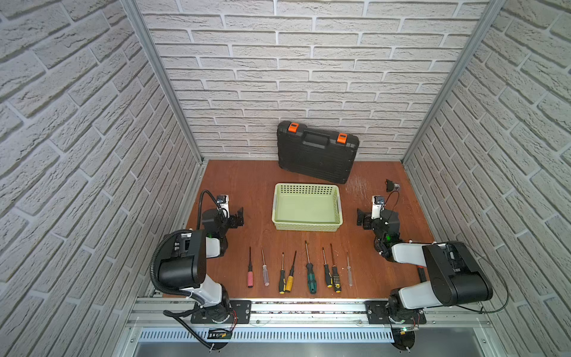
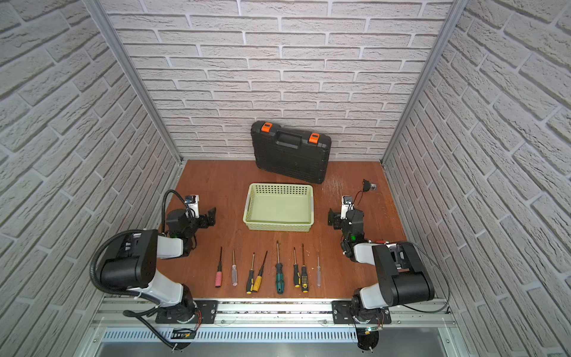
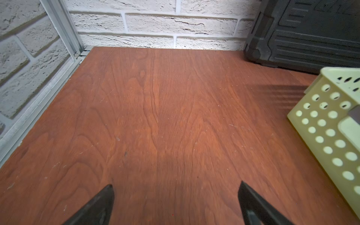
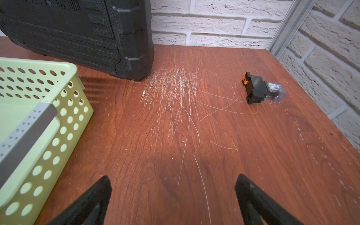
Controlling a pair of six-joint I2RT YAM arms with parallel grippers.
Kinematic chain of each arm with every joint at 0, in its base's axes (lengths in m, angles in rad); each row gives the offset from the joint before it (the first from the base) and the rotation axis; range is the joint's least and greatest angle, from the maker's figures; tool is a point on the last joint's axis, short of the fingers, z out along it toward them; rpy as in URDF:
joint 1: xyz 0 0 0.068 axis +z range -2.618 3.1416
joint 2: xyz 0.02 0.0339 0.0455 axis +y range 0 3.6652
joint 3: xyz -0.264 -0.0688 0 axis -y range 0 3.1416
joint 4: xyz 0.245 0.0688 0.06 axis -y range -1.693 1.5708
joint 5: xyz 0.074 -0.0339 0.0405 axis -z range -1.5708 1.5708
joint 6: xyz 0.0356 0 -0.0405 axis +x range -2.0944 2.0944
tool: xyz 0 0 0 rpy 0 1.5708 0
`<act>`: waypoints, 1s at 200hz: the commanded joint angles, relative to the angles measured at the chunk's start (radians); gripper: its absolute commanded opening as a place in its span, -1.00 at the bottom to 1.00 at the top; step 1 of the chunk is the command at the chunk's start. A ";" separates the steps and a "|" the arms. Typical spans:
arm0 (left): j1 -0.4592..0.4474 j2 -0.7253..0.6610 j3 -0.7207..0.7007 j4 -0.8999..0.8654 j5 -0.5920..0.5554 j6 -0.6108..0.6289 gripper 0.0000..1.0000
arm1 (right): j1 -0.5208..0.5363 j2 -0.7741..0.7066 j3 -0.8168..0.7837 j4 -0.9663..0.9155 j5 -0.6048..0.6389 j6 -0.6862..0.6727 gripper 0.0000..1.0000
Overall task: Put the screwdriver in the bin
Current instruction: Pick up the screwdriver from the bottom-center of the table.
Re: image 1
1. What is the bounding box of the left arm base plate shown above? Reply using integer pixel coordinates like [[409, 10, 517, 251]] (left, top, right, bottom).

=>
[[190, 300, 252, 324]]

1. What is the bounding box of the light green perforated bin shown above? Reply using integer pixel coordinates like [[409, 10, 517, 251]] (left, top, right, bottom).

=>
[[272, 183, 343, 232]]

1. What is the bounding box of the pink handled screwdriver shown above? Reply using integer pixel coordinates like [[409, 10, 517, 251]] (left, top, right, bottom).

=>
[[247, 248, 254, 288]]

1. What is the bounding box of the orange handled black screwdriver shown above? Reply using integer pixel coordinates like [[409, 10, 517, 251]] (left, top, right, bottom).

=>
[[285, 252, 297, 292]]

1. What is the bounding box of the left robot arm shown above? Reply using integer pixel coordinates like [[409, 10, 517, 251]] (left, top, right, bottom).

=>
[[150, 190, 244, 324]]

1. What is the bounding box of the black yellow Phillips screwdriver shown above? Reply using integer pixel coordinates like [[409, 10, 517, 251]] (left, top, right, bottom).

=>
[[322, 248, 333, 288]]

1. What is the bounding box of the black yellow dotted screwdriver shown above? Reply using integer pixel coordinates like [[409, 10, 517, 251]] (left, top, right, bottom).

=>
[[330, 245, 342, 293]]

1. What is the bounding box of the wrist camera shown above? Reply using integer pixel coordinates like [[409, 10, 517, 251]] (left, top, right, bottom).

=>
[[371, 196, 385, 220], [217, 195, 230, 217]]

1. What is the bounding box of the black yellow flathead screwdriver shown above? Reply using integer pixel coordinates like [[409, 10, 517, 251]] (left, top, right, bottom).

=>
[[278, 253, 286, 294]]

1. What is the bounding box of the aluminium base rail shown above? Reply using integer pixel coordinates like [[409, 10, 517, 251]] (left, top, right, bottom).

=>
[[113, 297, 506, 356]]

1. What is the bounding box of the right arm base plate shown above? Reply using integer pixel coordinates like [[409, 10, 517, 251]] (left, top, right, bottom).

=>
[[364, 300, 427, 326]]

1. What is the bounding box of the clear handled small screwdriver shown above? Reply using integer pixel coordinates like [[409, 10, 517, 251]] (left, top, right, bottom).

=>
[[346, 252, 354, 287]]

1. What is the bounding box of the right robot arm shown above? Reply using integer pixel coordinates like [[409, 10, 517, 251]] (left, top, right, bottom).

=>
[[357, 208, 509, 324]]

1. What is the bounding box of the black plastic tool case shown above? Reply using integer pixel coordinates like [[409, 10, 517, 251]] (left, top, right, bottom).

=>
[[277, 120, 360, 184]]

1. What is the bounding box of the clear red handled screwdriver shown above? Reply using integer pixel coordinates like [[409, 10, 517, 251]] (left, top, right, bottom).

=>
[[262, 251, 270, 286]]

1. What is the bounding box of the small black clamp object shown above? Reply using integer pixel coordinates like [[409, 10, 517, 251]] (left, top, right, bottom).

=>
[[385, 179, 401, 193]]

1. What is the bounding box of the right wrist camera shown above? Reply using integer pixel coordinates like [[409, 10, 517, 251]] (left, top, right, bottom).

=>
[[371, 196, 385, 220]]

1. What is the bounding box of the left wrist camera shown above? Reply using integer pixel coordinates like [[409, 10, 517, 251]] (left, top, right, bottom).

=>
[[217, 195, 230, 217]]

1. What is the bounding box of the green black Phillips screwdriver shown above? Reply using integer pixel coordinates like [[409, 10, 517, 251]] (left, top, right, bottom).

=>
[[305, 242, 317, 295]]

